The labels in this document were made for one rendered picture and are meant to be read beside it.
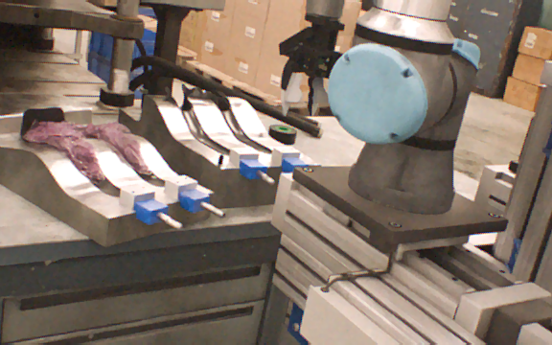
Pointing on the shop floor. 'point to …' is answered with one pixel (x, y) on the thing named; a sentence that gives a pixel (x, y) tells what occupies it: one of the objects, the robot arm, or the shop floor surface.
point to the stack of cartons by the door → (532, 66)
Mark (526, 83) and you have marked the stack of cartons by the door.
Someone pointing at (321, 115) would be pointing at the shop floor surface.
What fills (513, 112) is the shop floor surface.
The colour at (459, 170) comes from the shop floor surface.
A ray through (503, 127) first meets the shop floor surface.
